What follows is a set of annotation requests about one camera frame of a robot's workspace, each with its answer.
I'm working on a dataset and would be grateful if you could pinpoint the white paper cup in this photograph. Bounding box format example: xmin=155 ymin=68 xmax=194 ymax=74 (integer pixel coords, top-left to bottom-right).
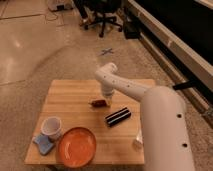
xmin=41 ymin=117 xmax=62 ymax=141

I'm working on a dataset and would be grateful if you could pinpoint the black office chair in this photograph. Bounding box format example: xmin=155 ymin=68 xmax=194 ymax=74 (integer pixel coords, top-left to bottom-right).
xmin=73 ymin=0 xmax=122 ymax=37

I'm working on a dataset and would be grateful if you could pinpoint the wooden table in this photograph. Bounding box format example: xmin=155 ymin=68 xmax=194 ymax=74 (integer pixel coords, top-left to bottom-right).
xmin=25 ymin=80 xmax=144 ymax=166

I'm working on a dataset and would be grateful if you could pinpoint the small white object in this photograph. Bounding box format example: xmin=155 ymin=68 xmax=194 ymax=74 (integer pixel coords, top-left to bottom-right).
xmin=134 ymin=131 xmax=143 ymax=148

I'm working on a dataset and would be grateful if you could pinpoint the black white striped block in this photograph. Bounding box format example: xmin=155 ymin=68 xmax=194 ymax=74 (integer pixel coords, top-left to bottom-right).
xmin=105 ymin=107 xmax=131 ymax=127

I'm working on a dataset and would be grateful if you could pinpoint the blue sponge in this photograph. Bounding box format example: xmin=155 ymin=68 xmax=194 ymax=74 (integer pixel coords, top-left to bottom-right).
xmin=33 ymin=134 xmax=54 ymax=156

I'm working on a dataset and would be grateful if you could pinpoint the orange plate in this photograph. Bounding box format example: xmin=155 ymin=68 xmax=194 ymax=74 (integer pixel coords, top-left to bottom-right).
xmin=58 ymin=127 xmax=96 ymax=168

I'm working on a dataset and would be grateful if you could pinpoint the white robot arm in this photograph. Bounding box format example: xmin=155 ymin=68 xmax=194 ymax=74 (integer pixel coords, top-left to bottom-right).
xmin=95 ymin=63 xmax=195 ymax=171

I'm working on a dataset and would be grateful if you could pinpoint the black box on floor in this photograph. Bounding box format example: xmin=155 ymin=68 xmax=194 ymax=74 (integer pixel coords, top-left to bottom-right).
xmin=123 ymin=22 xmax=140 ymax=39

